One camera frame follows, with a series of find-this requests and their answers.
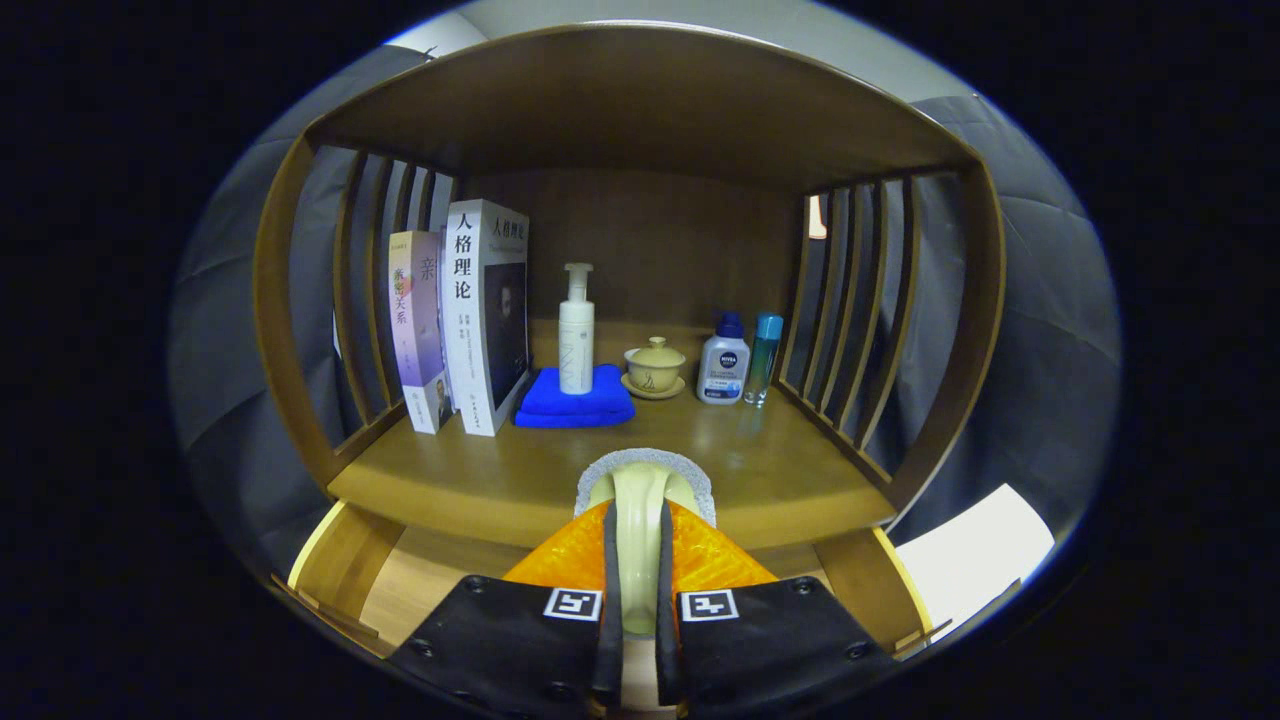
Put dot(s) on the white book with dark cover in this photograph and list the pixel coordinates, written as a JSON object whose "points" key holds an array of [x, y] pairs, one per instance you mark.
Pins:
{"points": [[470, 340]]}

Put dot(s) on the white table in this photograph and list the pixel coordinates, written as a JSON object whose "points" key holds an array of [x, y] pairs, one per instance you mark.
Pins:
{"points": [[970, 555]]}

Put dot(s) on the slim teal bottle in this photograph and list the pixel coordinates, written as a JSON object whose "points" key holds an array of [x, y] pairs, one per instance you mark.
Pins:
{"points": [[764, 355]]}

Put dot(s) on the white pump bottle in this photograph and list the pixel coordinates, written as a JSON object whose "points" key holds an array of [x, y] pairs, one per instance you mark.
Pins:
{"points": [[576, 345]]}

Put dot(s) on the brown wooden countertop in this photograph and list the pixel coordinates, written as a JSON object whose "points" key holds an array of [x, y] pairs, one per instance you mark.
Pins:
{"points": [[500, 470]]}

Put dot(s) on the brown wooden cabinet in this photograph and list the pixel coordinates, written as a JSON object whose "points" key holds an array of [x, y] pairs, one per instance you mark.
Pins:
{"points": [[640, 100]]}

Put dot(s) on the black backdrop cloth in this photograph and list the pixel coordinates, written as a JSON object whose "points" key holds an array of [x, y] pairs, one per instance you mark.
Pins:
{"points": [[1040, 330]]}

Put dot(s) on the white bottle with blue cap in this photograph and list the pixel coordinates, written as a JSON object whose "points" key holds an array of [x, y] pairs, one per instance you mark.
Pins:
{"points": [[722, 368]]}

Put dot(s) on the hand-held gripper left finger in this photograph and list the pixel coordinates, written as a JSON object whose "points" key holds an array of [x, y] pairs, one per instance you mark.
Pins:
{"points": [[500, 650]]}

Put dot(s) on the yellow lidded teacup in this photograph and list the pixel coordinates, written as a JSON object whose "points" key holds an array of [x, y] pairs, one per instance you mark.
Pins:
{"points": [[655, 368]]}

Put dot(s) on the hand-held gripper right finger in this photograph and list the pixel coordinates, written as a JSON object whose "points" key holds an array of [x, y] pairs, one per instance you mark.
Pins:
{"points": [[780, 650]]}

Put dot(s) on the blue folded cloth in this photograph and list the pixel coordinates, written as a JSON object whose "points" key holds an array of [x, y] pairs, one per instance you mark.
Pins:
{"points": [[575, 408]]}

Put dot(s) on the purple book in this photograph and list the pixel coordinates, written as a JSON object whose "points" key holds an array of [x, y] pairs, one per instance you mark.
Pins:
{"points": [[415, 320]]}

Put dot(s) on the brown wooden drawer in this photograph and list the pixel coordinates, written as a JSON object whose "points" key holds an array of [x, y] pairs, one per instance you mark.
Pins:
{"points": [[430, 580]]}

